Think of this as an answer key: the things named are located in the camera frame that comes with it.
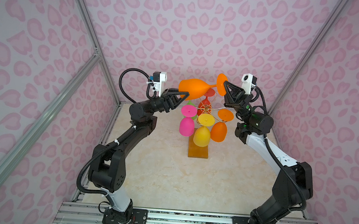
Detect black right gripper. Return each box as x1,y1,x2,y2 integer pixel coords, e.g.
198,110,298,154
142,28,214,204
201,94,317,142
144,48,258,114
220,86,260,128

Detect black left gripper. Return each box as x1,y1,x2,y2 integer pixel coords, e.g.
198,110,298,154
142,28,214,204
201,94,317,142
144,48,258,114
141,89,189,121

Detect orange back wine glass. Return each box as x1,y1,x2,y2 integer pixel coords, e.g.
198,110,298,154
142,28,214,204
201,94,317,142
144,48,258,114
178,74,228,100

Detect orange wine glass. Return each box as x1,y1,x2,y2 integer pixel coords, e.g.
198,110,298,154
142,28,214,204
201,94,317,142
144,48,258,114
178,74,228,100
210,109,234,143

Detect orange front wine glass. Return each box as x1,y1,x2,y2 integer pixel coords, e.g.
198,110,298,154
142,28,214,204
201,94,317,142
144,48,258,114
210,109,234,143

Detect yellow wine glass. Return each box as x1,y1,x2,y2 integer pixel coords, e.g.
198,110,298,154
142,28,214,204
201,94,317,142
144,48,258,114
193,113,215,147

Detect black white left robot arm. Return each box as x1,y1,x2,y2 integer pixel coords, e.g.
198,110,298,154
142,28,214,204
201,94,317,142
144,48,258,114
76,88,190,224

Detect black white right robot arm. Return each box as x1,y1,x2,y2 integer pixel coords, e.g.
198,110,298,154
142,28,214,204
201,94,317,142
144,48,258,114
223,81,313,224

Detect green wine glass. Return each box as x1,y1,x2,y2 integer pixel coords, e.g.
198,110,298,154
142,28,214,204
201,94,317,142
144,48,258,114
185,101,198,120

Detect red wine glass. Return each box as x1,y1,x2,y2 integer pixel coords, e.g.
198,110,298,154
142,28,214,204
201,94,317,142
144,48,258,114
197,88,215,116

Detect pink wine glass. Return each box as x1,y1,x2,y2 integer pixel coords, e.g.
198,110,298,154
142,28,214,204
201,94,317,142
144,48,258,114
179,106,195,137

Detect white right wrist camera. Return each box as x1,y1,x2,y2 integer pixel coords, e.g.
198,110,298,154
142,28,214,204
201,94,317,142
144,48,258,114
241,73,257,95

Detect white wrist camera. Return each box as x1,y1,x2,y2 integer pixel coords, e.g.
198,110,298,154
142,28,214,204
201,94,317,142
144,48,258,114
241,73,257,95
147,71,167,96

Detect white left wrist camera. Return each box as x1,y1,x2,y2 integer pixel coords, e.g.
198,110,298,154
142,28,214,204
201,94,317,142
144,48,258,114
147,71,167,96

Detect gold wire wine glass rack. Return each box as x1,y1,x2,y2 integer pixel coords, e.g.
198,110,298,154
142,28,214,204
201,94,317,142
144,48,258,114
187,106,224,159

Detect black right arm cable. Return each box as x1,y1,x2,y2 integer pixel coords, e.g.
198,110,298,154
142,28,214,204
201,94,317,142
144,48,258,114
243,86,317,213

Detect aluminium frame left post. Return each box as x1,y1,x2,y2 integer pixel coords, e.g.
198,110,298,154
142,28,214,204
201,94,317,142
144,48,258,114
75,0,121,107

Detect aluminium frame post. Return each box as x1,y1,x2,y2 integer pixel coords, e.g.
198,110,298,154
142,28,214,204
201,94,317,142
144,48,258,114
75,0,121,107
269,0,351,114

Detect aluminium frame left strut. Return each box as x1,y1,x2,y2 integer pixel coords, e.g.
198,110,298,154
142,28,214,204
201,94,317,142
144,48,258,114
0,55,101,187

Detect aluminium frame right post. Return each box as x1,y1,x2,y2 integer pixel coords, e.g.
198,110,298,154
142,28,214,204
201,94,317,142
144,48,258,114
269,0,351,114

